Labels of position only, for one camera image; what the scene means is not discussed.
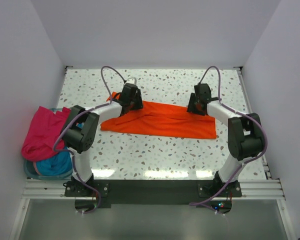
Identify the orange t shirt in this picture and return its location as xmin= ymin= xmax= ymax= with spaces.
xmin=100 ymin=101 xmax=217 ymax=140

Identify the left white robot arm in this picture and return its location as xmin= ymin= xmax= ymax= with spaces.
xmin=59 ymin=82 xmax=143 ymax=186

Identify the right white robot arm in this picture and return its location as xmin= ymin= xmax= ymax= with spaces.
xmin=187 ymin=83 xmax=267 ymax=193

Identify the pink t shirt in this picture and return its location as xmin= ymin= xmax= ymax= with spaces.
xmin=21 ymin=106 xmax=71 ymax=162

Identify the blue t shirt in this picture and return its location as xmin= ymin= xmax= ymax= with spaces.
xmin=32 ymin=151 xmax=73 ymax=177

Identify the teal plastic basket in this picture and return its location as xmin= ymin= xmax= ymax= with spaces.
xmin=21 ymin=106 xmax=73 ymax=177

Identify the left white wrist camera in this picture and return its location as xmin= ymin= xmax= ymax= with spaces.
xmin=125 ymin=77 xmax=137 ymax=85

